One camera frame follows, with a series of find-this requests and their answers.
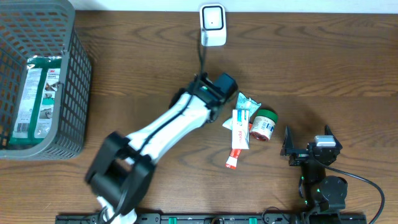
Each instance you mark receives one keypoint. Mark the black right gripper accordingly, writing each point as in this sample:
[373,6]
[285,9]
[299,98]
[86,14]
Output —
[300,155]

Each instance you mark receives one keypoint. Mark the green lid white jar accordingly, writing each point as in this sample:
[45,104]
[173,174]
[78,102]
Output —
[263,125]

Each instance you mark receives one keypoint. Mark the white toothpaste box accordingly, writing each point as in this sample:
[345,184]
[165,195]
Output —
[240,128]

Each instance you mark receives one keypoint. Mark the light green wipes packet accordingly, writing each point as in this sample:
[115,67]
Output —
[244,103]

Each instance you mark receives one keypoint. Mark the red white sachet stick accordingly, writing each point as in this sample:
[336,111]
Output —
[233,158]

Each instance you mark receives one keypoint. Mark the green white 3M package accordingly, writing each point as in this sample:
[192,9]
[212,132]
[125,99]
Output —
[35,113]

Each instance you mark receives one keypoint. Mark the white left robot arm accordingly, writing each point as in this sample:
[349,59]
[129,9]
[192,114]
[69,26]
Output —
[122,170]

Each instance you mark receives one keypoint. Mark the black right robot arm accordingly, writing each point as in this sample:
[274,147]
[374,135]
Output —
[322,193]

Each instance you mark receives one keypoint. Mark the white barcode scanner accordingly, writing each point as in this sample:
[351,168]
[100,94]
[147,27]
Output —
[213,25]

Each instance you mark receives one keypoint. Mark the grey plastic mesh basket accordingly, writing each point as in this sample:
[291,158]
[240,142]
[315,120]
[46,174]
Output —
[44,29]

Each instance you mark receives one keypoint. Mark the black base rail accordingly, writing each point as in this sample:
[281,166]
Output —
[275,218]

